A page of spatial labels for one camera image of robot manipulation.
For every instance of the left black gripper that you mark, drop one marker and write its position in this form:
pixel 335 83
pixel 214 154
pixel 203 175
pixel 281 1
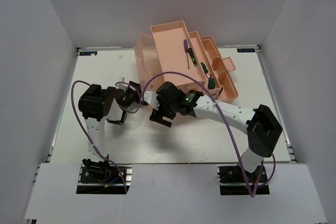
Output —
pixel 138 87

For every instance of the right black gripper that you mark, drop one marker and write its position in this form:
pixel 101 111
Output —
pixel 157 115

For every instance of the pink plastic toolbox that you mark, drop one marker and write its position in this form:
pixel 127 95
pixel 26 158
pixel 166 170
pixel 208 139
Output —
pixel 160 57

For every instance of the stubby green screwdriver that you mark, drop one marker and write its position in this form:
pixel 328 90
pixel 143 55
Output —
pixel 205 69
pixel 211 83

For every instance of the blue red handled screwdriver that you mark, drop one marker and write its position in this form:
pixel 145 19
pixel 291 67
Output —
pixel 185 44

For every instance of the black green precision screwdriver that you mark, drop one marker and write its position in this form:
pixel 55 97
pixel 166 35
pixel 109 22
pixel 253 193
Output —
pixel 193 59

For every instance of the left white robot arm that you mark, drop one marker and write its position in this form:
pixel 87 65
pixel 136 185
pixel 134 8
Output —
pixel 111 105

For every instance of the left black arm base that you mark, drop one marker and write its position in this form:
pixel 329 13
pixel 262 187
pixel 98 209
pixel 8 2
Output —
pixel 103 178

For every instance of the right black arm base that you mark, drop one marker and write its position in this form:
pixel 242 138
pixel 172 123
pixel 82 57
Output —
pixel 231 181

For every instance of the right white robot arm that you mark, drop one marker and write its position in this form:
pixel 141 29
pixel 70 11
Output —
pixel 260 125

